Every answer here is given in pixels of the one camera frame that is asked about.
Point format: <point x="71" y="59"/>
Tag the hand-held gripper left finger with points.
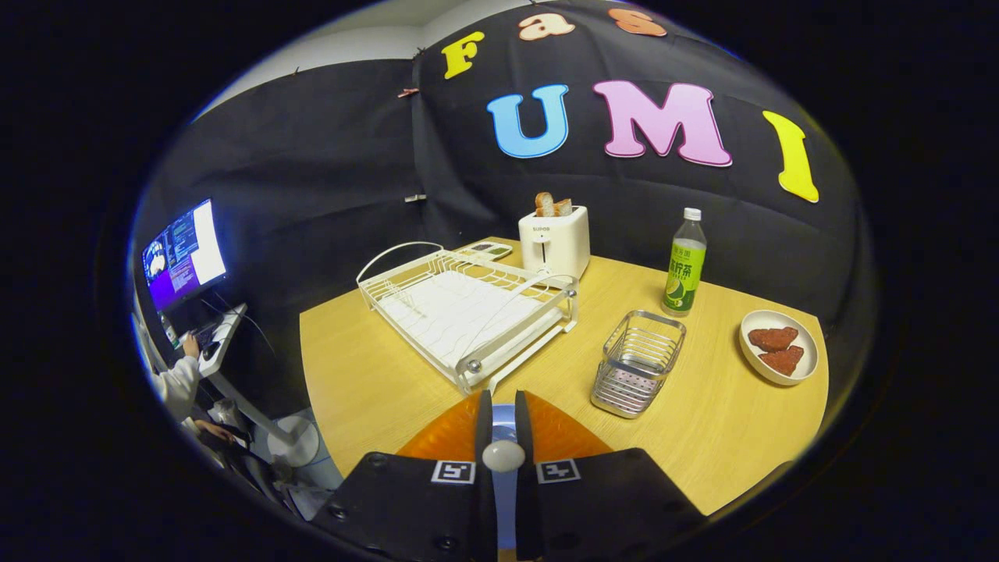
<point x="485" y="425"/>

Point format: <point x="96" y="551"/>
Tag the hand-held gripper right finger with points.
<point x="521" y="425"/>

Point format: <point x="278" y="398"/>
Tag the blue plate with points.
<point x="504" y="503"/>

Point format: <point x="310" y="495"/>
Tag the small white dish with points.
<point x="810" y="347"/>

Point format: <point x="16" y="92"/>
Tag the white divided seasoning tray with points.
<point x="488" y="248"/>

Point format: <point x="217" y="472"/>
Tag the white toaster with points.
<point x="554" y="246"/>

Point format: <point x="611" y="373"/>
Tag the white standing desk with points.
<point x="293" y="445"/>

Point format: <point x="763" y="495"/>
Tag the toast slice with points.
<point x="544" y="204"/>
<point x="563" y="208"/>

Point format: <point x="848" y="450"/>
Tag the green label drink bottle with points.
<point x="685" y="273"/>

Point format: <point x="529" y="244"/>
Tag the red meat piece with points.
<point x="773" y="338"/>
<point x="783" y="361"/>

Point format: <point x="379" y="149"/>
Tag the black keyboard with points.
<point x="207" y="336"/>

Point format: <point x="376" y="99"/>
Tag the black backdrop cloth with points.
<point x="328" y="156"/>

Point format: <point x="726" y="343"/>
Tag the computer monitor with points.
<point x="187" y="254"/>

